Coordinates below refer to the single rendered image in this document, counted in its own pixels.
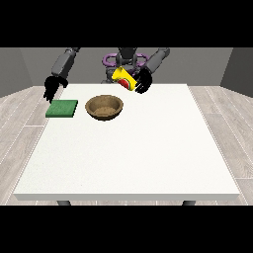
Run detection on brown wooden bowl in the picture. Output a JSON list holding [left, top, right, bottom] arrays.
[[84, 94, 125, 122]]

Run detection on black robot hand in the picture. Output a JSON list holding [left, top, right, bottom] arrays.
[[42, 75, 69, 104], [133, 67, 153, 95]]

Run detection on yellow cup with melon print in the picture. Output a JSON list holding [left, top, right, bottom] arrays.
[[111, 65, 138, 93]]

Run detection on green square pad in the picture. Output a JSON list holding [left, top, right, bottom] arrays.
[[44, 99, 79, 119]]

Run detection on grey robot trunk purple rings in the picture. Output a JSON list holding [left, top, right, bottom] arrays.
[[101, 47, 151, 85]]

